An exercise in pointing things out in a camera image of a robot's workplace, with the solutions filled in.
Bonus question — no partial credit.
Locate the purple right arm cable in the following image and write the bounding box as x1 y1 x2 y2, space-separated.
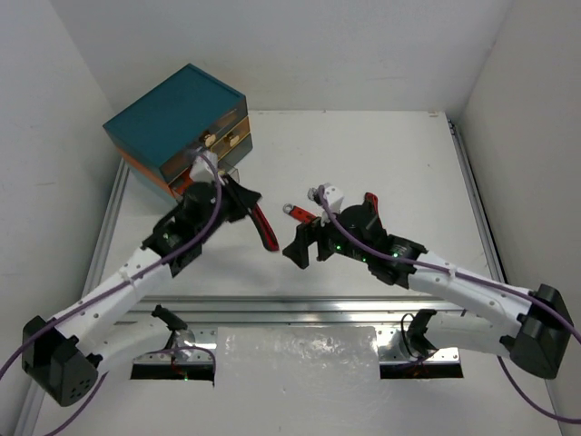
316 184 581 426

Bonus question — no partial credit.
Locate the aluminium table edge rail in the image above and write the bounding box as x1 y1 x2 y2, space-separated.
121 296 463 325

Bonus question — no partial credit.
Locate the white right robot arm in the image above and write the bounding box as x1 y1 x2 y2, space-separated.
282 201 572 380

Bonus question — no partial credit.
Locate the teal drawer organizer box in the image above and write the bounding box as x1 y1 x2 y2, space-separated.
103 64 253 199

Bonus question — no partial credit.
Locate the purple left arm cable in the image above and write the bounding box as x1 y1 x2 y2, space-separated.
0 149 224 436

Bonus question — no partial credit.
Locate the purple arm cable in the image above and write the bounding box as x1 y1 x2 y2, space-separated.
316 184 581 426
0 149 224 436

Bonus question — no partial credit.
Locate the black handled adjustable wrench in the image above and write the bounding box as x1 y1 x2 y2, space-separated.
308 187 318 202

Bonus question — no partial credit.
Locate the white foam cover panel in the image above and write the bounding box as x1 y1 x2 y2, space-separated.
216 326 379 387

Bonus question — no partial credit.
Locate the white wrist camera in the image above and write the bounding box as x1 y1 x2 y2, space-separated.
189 150 218 183
319 183 344 214

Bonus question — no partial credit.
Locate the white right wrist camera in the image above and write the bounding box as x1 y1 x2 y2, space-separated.
319 183 344 214

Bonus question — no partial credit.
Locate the red handled adjustable wrench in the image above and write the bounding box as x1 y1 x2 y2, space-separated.
282 203 317 224

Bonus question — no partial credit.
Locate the transparent small drawer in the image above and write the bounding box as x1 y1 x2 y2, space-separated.
219 165 240 183

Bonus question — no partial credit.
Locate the red black utility knife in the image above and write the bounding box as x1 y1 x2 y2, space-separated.
364 192 379 214
251 203 280 253

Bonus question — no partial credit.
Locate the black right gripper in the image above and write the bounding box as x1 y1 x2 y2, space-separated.
284 201 371 267

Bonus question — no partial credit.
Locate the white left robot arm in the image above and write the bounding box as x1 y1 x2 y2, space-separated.
21 175 278 407

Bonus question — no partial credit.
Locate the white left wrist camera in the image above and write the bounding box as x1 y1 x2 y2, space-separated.
189 150 218 183

